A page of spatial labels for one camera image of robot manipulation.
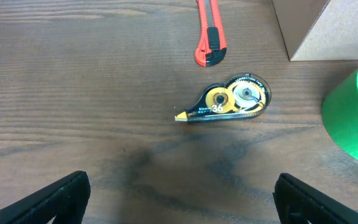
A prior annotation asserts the green tape roll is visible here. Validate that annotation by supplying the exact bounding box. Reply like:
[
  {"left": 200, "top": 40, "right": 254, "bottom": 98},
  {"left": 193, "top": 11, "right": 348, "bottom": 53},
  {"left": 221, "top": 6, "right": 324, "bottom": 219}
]
[{"left": 322, "top": 69, "right": 358, "bottom": 160}]

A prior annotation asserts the black yellow correction tape dispenser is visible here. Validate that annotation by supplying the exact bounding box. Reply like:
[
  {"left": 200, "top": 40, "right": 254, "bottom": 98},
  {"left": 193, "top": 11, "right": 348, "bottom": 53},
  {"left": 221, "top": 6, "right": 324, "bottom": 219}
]
[{"left": 175, "top": 73, "right": 272, "bottom": 123}]

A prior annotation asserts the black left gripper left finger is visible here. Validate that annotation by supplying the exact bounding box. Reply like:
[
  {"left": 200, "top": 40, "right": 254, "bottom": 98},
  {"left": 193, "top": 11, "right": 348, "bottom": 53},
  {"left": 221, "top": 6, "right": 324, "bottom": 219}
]
[{"left": 0, "top": 170, "right": 91, "bottom": 224}]

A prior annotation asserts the brown cardboard box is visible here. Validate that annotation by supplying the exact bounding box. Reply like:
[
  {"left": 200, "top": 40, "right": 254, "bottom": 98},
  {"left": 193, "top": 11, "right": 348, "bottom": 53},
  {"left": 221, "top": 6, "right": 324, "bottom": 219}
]
[{"left": 273, "top": 0, "right": 358, "bottom": 61}]

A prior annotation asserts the red utility knife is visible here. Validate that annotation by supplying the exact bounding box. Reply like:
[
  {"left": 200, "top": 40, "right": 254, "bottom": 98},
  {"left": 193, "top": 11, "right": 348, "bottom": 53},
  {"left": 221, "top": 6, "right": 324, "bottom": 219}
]
[{"left": 195, "top": 0, "right": 227, "bottom": 67}]

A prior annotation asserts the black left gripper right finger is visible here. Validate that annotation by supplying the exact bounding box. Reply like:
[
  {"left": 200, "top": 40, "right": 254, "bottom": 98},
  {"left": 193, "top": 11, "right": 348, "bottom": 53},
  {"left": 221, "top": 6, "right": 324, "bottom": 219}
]
[{"left": 273, "top": 173, "right": 358, "bottom": 224}]

